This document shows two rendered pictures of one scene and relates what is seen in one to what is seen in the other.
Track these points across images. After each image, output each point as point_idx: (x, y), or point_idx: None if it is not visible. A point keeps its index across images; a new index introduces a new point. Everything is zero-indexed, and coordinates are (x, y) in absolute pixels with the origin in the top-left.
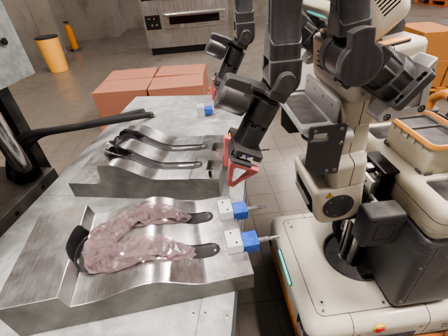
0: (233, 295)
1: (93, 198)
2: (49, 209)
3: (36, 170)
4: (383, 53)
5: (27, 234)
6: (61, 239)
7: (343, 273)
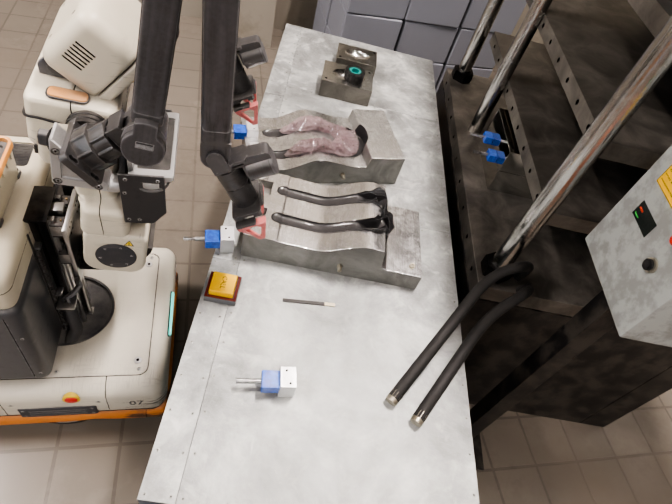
0: None
1: None
2: (427, 213)
3: (485, 264)
4: None
5: (425, 193)
6: (373, 136)
7: (104, 286)
